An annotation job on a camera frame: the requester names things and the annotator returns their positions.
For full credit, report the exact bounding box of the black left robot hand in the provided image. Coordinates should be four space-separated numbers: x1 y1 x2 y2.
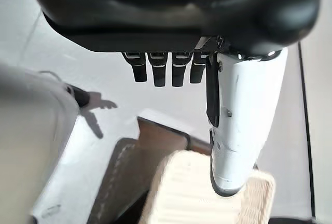
24 0 321 197

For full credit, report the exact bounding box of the cream wicker basket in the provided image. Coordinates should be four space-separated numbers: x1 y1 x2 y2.
140 150 276 224

